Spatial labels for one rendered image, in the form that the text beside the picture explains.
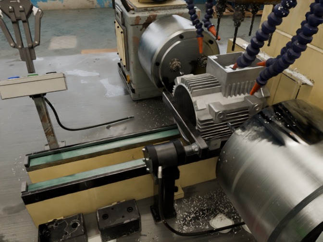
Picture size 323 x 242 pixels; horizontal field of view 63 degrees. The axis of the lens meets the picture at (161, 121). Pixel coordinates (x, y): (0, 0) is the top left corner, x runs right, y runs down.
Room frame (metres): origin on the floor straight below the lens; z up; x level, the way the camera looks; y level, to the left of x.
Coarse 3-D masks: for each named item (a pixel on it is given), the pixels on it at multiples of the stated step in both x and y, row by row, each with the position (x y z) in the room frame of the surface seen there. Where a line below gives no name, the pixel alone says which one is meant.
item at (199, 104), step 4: (180, 76) 0.63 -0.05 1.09; (176, 80) 0.63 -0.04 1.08; (180, 80) 0.62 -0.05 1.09; (176, 84) 0.63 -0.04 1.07; (260, 88) 0.58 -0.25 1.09; (264, 88) 0.58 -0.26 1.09; (260, 92) 0.57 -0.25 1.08; (264, 92) 0.57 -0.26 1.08; (268, 92) 0.57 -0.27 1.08; (260, 96) 0.57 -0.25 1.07; (264, 96) 0.56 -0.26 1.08; (268, 96) 0.56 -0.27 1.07; (196, 100) 0.51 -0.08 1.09; (200, 100) 0.52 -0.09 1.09; (204, 100) 0.52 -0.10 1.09; (196, 104) 0.51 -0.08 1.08; (200, 104) 0.51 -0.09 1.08; (204, 104) 0.51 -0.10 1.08; (196, 108) 0.51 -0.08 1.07; (200, 108) 0.50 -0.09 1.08; (204, 108) 0.51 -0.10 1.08
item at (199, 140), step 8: (168, 96) 0.63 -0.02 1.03; (168, 104) 0.61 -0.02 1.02; (176, 104) 0.59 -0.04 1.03; (176, 112) 0.55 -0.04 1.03; (176, 120) 0.55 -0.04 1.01; (184, 120) 0.52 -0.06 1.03; (184, 128) 0.50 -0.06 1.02; (192, 128) 0.49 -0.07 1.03; (192, 136) 0.46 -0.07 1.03; (200, 136) 0.46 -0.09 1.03; (192, 144) 0.44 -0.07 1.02; (200, 144) 0.43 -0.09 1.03; (200, 152) 0.42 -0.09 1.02
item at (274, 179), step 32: (256, 128) 0.35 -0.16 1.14; (288, 128) 0.33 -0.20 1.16; (320, 128) 0.32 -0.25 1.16; (224, 160) 0.34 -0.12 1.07; (256, 160) 0.30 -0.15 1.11; (288, 160) 0.28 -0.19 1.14; (320, 160) 0.26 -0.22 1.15; (224, 192) 0.34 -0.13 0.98; (256, 192) 0.26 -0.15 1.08; (288, 192) 0.23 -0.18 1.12; (320, 192) 0.22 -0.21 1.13; (256, 224) 0.23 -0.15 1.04; (288, 224) 0.21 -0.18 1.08; (320, 224) 0.19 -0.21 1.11
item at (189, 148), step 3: (195, 144) 0.44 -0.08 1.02; (186, 147) 0.43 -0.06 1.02; (189, 147) 0.43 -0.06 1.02; (192, 147) 0.43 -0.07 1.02; (195, 147) 0.43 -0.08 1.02; (186, 150) 0.42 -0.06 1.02; (189, 150) 0.42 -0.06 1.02; (192, 150) 0.42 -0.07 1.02; (186, 153) 0.42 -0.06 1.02; (189, 153) 0.42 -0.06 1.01; (192, 153) 0.42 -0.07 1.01
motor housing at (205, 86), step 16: (192, 80) 0.58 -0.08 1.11; (208, 80) 0.58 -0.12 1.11; (176, 96) 0.65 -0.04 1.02; (192, 96) 0.54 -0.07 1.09; (208, 96) 0.55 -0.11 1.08; (240, 96) 0.56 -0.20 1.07; (256, 96) 0.57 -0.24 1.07; (192, 112) 0.64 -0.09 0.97; (208, 112) 0.52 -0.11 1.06; (240, 112) 0.54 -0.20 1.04; (208, 128) 0.49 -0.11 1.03; (224, 128) 0.51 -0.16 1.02
